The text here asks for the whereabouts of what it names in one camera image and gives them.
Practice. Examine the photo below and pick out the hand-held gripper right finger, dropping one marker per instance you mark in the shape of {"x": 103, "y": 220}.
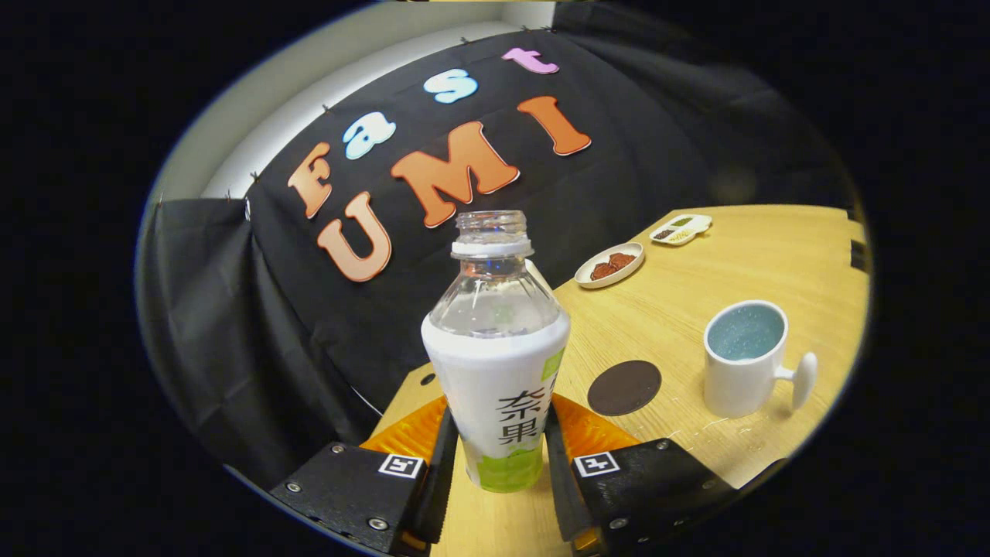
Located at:
{"x": 558, "y": 495}

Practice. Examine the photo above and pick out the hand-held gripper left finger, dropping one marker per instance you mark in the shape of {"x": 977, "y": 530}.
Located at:
{"x": 437, "y": 495}

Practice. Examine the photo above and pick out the dark brown round coaster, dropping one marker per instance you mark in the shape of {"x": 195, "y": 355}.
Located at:
{"x": 624, "y": 388}

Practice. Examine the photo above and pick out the white green label juice bottle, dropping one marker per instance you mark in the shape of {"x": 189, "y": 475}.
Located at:
{"x": 495, "y": 371}

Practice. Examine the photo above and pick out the white cup with blue inside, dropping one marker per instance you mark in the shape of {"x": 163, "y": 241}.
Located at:
{"x": 735, "y": 387}

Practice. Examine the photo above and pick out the round white plate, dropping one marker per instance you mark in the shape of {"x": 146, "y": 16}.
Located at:
{"x": 588, "y": 280}

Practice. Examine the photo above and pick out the brown food pieces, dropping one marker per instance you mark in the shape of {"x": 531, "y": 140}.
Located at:
{"x": 612, "y": 266}

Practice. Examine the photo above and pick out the white divided dish with beans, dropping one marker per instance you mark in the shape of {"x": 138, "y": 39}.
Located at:
{"x": 681, "y": 230}

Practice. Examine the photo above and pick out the wooden table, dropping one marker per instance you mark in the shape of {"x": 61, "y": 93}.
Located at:
{"x": 735, "y": 255}

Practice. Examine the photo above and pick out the black backdrop cloth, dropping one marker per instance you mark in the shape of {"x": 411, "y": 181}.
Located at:
{"x": 619, "y": 155}

